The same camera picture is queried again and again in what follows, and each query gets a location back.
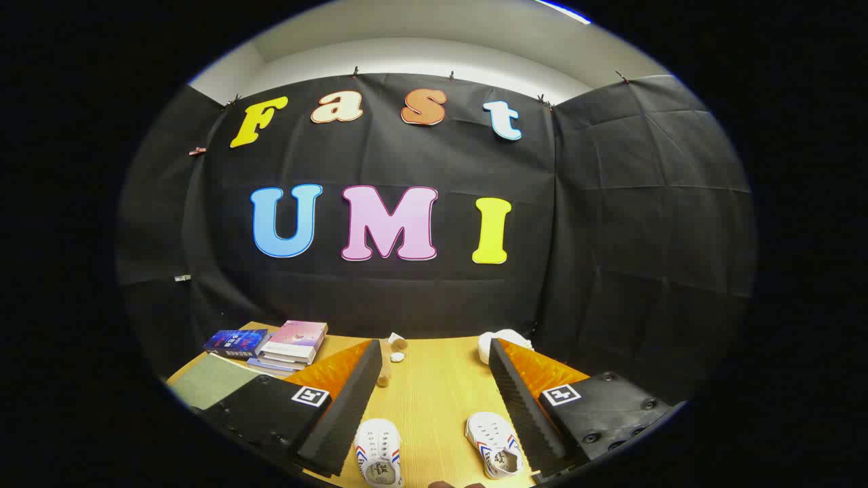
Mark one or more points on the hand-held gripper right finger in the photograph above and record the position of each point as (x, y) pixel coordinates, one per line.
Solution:
(525, 413)

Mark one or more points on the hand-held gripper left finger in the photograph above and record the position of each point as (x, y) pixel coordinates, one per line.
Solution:
(346, 413)

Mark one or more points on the white striped canvas shoe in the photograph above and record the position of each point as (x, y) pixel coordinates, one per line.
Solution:
(378, 440)
(489, 434)

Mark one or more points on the green fabric storage box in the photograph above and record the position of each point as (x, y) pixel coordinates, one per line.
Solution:
(210, 383)

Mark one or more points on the brown plush toy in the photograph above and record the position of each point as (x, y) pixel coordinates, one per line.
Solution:
(386, 369)

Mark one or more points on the white plush toy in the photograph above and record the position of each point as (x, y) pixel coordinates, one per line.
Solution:
(508, 335)

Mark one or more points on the white book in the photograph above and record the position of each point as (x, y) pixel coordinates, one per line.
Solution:
(278, 364)

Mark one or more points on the pale blue book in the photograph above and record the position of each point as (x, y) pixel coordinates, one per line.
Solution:
(264, 370)

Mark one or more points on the pink book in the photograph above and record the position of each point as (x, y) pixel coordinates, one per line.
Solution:
(298, 332)

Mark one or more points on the black backdrop cloth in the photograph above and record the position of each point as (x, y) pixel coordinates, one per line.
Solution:
(407, 298)

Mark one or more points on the dark blue book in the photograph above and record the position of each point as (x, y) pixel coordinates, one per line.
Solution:
(234, 342)

